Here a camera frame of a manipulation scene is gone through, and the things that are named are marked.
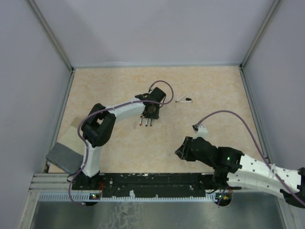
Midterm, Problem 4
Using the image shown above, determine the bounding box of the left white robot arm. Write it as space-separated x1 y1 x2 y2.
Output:
79 87 166 189

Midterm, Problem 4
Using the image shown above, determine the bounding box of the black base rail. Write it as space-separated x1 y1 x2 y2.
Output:
72 173 227 198

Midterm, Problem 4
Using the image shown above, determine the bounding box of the black capped white pen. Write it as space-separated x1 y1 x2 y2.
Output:
176 98 193 103

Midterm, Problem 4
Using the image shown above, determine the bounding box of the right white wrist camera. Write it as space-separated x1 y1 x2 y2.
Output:
193 124 208 139

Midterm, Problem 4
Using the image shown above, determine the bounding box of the brown cardboard piece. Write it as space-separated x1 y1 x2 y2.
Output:
58 117 84 155

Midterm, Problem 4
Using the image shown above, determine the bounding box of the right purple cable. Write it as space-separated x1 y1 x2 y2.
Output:
196 110 305 205

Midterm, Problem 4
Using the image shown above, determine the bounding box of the white slotted cable duct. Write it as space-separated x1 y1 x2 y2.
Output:
38 192 231 203

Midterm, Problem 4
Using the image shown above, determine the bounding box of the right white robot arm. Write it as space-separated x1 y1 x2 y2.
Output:
175 136 305 208

